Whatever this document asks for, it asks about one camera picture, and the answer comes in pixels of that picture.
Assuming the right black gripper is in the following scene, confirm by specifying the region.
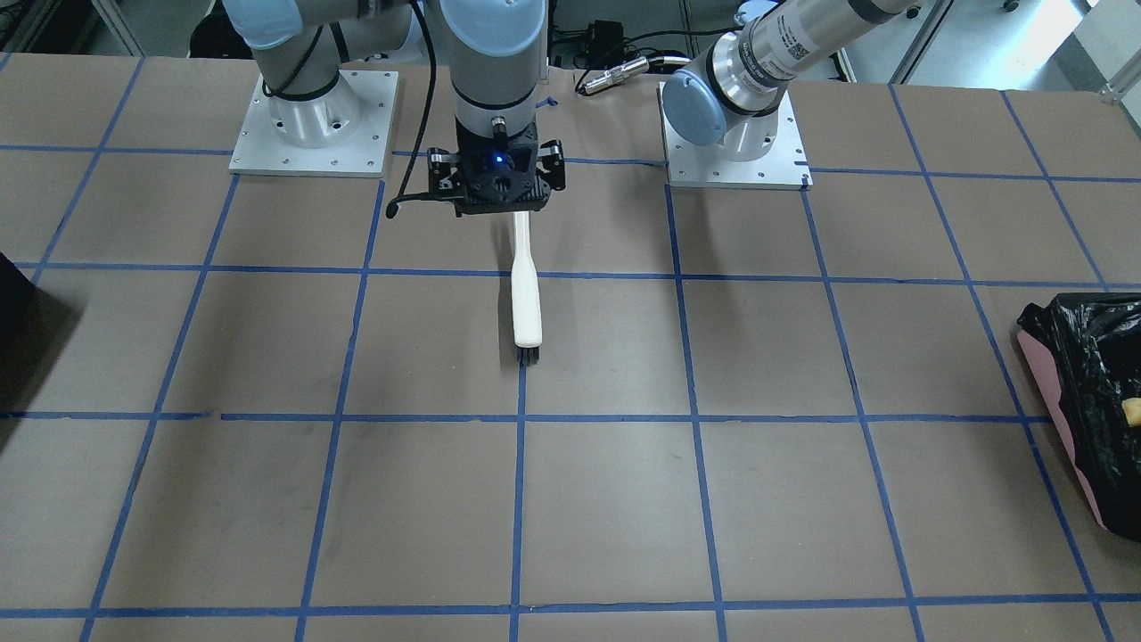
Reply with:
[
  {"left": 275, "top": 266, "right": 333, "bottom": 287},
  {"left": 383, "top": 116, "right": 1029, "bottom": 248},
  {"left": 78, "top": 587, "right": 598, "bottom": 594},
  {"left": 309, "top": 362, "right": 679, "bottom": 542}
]
[{"left": 424, "top": 122, "right": 566, "bottom": 217}]

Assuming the white hand brush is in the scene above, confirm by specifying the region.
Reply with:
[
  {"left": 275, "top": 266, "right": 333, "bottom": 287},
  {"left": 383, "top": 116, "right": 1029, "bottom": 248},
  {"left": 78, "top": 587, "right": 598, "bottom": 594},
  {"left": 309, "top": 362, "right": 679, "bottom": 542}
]
[{"left": 510, "top": 210, "right": 543, "bottom": 368}]

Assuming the pale curved bread piece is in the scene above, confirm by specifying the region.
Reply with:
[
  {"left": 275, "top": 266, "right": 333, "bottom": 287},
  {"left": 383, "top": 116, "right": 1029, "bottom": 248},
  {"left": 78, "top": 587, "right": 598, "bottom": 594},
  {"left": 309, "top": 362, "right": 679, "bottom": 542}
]
[{"left": 1120, "top": 397, "right": 1141, "bottom": 428}]

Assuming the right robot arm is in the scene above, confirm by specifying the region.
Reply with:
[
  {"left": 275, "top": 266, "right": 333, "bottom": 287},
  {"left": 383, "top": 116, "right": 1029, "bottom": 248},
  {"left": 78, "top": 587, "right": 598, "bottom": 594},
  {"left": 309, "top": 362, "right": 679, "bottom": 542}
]
[{"left": 222, "top": 1, "right": 565, "bottom": 217}]

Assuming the black bin far side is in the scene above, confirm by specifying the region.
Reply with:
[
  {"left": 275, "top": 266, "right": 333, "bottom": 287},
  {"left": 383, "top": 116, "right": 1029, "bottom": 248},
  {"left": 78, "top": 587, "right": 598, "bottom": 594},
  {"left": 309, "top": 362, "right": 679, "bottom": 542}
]
[{"left": 1, "top": 253, "right": 37, "bottom": 352}]

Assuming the black bag pink bin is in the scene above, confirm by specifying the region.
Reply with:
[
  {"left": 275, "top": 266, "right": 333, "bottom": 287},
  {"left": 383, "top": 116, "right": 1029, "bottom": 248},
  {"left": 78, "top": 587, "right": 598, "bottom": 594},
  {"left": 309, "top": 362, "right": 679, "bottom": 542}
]
[{"left": 1015, "top": 292, "right": 1140, "bottom": 541}]

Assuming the black power adapter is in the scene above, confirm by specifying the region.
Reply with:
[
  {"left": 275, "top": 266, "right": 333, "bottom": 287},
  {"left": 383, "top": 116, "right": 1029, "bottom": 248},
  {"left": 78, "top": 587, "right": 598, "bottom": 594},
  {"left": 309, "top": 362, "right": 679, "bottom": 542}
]
[{"left": 584, "top": 21, "right": 625, "bottom": 70}]

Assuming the black braided cable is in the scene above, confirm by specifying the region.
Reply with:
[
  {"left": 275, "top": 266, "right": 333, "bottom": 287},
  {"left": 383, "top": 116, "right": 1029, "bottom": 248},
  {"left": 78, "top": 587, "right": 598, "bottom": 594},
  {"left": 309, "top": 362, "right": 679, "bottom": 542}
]
[{"left": 385, "top": 0, "right": 458, "bottom": 221}]

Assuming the silver cable connector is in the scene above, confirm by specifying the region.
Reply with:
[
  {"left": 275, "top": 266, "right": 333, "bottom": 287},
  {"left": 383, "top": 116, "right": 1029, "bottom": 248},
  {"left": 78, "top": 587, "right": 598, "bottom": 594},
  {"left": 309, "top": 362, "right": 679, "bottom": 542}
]
[{"left": 575, "top": 56, "right": 652, "bottom": 96}]

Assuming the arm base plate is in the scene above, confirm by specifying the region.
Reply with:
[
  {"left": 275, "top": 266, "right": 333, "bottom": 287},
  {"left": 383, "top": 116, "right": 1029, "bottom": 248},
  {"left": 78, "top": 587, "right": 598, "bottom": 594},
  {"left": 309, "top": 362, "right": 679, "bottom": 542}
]
[
  {"left": 228, "top": 70, "right": 399, "bottom": 178},
  {"left": 661, "top": 94, "right": 814, "bottom": 190}
]

